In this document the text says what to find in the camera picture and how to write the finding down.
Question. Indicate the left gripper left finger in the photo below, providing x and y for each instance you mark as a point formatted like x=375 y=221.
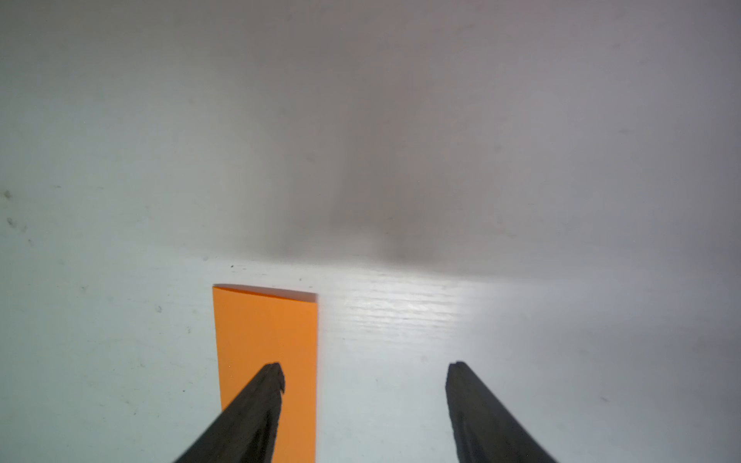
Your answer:
x=246 y=431

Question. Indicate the orange square paper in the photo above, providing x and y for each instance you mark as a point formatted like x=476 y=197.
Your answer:
x=256 y=326

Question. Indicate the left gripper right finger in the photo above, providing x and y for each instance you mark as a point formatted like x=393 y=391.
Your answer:
x=483 y=428

